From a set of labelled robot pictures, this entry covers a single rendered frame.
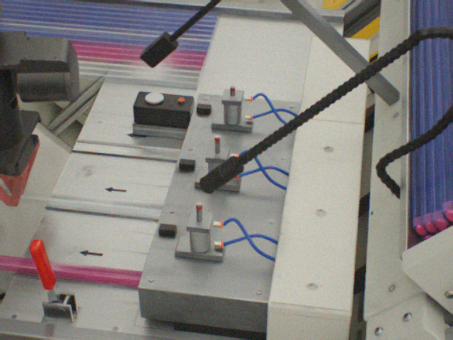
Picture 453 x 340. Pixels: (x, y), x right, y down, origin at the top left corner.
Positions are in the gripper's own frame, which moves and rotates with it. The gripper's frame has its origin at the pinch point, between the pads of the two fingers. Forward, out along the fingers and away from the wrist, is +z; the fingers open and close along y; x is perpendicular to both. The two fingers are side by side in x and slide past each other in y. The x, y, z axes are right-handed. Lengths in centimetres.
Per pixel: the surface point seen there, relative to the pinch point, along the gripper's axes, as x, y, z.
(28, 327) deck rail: -8.7, -19.8, -0.3
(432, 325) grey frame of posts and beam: -48, -24, -12
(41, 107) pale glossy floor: 52, 126, 84
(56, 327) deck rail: -11.6, -19.4, -0.3
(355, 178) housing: -40.7, 1.0, -6.4
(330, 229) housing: -38.6, -7.6, -6.5
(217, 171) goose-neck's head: -28.1, -14.5, -19.1
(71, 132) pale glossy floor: 44, 125, 92
